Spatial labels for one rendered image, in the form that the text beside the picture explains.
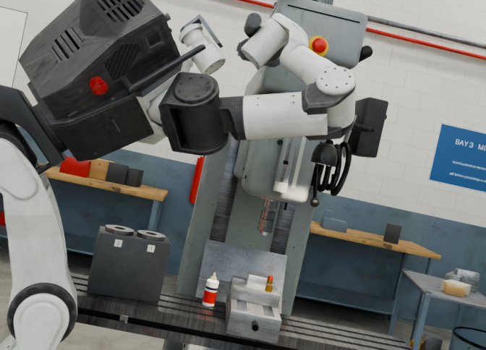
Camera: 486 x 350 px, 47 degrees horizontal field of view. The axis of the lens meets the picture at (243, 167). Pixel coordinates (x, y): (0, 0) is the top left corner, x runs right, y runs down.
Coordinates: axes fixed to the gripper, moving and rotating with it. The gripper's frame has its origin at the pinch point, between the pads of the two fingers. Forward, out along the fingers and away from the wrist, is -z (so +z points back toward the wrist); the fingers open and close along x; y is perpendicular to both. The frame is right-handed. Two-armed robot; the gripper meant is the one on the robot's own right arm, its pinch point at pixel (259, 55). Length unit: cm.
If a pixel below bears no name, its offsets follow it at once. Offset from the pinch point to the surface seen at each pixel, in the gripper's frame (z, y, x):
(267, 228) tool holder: -22, 49, -16
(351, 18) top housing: -1.7, -16.2, -23.1
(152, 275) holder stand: -19, 70, 16
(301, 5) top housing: -1.6, -16.4, -8.4
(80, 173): -385, 79, 119
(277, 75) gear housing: -11.2, 2.5, -7.1
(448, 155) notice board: -445, -20, -255
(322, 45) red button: 3.2, -6.0, -15.9
